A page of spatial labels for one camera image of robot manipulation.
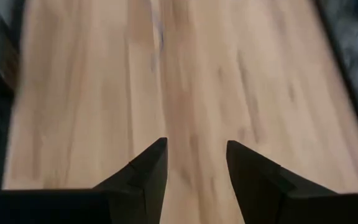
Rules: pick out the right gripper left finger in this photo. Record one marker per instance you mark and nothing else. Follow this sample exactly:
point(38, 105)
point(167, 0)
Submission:
point(129, 199)

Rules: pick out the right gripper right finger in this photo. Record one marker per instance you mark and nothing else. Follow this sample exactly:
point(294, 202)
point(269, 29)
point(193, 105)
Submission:
point(275, 199)

